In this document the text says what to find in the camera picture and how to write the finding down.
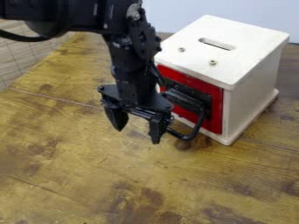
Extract black metal drawer handle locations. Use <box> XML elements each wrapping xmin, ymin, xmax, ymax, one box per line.
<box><xmin>162</xmin><ymin>79</ymin><xmax>212</xmax><ymax>141</ymax></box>

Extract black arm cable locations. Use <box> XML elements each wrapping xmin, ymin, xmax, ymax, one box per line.
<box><xmin>0</xmin><ymin>29</ymin><xmax>52</xmax><ymax>43</ymax></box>

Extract white wooden box cabinet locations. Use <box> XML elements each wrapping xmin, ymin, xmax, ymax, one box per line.
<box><xmin>155</xmin><ymin>15</ymin><xmax>290</xmax><ymax>145</ymax></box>

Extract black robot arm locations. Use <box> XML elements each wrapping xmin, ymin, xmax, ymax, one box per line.
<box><xmin>0</xmin><ymin>0</ymin><xmax>174</xmax><ymax>144</ymax></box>

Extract red drawer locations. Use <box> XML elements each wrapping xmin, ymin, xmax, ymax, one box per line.
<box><xmin>158</xmin><ymin>65</ymin><xmax>224</xmax><ymax>135</ymax></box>

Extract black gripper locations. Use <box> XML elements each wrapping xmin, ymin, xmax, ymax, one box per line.
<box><xmin>98</xmin><ymin>58</ymin><xmax>175</xmax><ymax>145</ymax></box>

